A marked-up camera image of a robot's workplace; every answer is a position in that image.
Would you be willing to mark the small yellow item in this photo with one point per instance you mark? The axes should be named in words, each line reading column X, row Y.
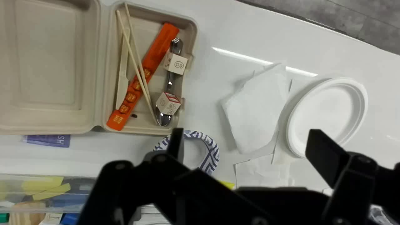
column 228, row 184

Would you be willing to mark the clear plastic storage bin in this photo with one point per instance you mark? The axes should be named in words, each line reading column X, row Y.
column 11, row 208

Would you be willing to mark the beige clamshell takeout container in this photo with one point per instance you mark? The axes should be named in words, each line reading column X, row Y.
column 51, row 63

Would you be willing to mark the small white paper tag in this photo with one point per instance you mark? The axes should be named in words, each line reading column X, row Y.
column 168, row 103
column 177, row 63

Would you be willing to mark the white plastic plate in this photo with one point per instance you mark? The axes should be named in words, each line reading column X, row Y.
column 329, row 108

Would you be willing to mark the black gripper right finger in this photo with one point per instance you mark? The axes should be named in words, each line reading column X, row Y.
column 358, row 183

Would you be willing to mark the wooden disposable knife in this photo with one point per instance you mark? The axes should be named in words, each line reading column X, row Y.
column 122, row 82

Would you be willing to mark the wooden chopstick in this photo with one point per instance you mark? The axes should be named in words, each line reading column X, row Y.
column 132, row 25
column 124, row 32

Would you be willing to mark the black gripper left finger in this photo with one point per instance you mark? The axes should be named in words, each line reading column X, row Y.
column 138, row 192

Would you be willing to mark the thin white paper sheet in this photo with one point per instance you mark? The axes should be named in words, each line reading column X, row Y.
column 258, row 172

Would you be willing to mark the blue patterned paper bowl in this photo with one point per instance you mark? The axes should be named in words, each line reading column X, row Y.
column 209, row 148

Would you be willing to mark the yellow sticky notes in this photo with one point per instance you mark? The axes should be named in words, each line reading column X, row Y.
column 42, row 185

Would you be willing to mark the white paper napkin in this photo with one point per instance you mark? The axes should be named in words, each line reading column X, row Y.
column 257, row 108

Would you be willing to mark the blue card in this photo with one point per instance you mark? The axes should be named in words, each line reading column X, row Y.
column 46, row 140

